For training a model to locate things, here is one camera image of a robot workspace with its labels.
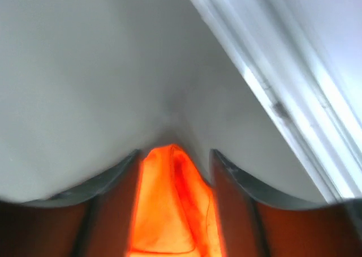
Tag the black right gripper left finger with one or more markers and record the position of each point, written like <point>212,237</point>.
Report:
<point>90,219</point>

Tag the aluminium frame rail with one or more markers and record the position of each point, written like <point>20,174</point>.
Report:
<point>294,84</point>

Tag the orange t shirt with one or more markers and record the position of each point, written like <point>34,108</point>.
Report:
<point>175,212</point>

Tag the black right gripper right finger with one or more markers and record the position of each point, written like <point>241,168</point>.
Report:
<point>259,220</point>

